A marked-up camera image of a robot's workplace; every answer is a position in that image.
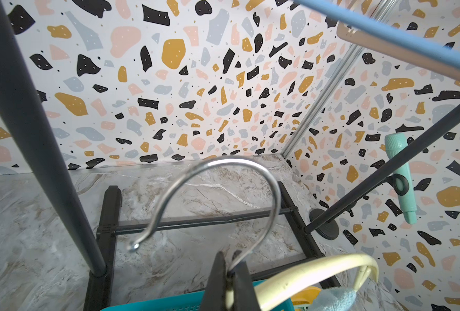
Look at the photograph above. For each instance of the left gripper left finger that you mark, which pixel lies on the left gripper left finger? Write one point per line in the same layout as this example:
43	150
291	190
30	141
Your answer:
214	298

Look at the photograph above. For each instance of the blue wire hanger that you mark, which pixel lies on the blue wire hanger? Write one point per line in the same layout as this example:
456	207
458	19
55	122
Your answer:
382	31

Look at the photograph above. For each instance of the yellow plastic tray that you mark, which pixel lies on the yellow plastic tray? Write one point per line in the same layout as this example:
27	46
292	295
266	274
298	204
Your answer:
303	299

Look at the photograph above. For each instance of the teal plastic basket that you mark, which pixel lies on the teal plastic basket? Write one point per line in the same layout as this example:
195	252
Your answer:
179	302

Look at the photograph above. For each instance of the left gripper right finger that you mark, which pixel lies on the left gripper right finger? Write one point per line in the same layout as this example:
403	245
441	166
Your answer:
245	298

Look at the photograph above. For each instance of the light teal towel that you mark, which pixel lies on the light teal towel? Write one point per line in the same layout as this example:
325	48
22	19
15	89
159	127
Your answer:
335	299

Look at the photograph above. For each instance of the cream plastic hanger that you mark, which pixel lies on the cream plastic hanger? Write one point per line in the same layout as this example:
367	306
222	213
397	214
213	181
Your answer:
281	287

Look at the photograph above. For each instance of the beige plastic hanger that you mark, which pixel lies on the beige plastic hanger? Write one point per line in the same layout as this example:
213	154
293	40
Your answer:
365	40

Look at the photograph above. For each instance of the mint green microphone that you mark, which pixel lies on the mint green microphone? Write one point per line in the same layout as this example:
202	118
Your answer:
395	143

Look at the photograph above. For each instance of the black clothes rack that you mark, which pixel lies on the black clothes rack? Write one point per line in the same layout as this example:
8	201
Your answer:
104	103

